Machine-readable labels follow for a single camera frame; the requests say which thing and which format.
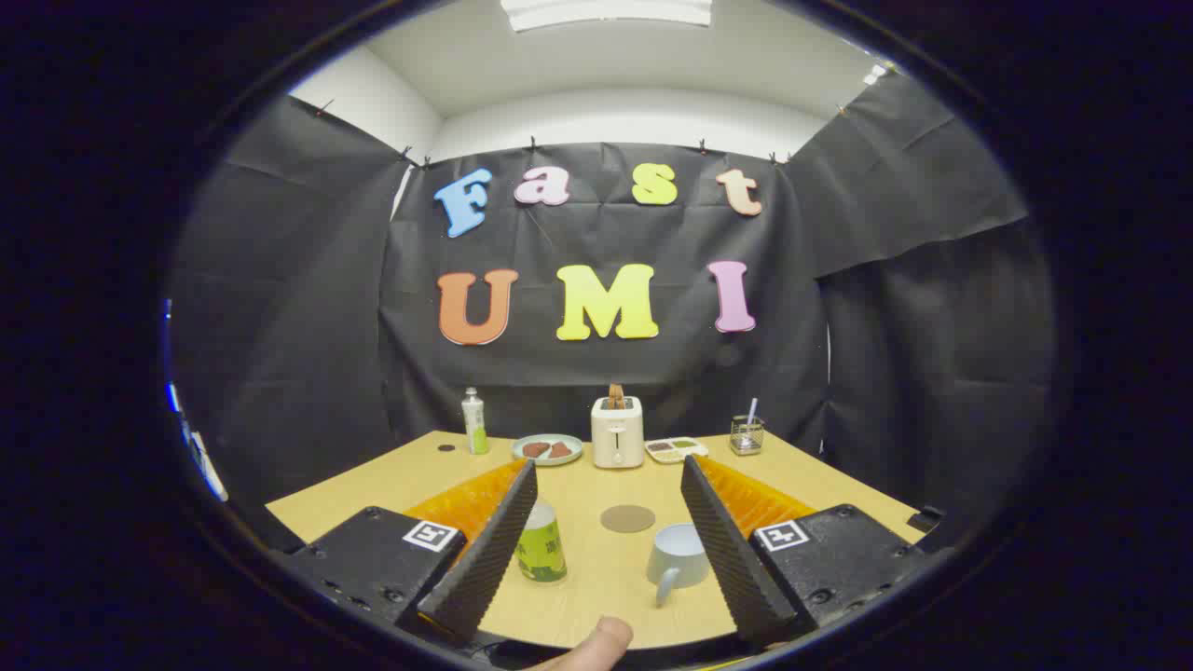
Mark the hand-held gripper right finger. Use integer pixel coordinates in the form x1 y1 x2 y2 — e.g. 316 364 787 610
680 454 953 649

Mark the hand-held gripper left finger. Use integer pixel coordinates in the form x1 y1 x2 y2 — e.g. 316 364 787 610
270 459 540 649

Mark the pale grey cup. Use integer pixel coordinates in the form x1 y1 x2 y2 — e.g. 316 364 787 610
646 523 714 609

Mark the green label juice bottle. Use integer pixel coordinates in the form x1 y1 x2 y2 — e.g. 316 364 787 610
515 501 568 583

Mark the round brown coaster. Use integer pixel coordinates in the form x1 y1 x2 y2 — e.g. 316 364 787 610
600 504 656 534

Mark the slim white bottle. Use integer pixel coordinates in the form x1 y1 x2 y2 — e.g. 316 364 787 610
462 388 489 456

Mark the pale green plate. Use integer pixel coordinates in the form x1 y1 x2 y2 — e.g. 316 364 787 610
512 433 584 467

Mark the white divided dish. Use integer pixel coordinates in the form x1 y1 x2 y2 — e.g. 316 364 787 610
645 437 709 464

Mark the wooden table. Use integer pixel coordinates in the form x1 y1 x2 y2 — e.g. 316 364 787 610
266 429 926 650

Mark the white toaster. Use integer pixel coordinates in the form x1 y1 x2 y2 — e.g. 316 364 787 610
591 396 646 470

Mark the black backdrop cloth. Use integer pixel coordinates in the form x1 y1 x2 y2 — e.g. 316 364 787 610
168 70 1054 551

